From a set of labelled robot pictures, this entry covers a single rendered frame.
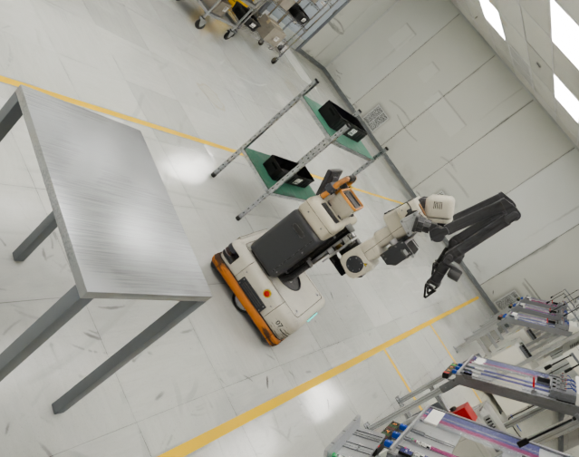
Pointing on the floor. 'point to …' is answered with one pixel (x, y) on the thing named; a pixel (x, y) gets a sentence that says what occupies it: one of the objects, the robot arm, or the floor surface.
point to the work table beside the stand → (99, 228)
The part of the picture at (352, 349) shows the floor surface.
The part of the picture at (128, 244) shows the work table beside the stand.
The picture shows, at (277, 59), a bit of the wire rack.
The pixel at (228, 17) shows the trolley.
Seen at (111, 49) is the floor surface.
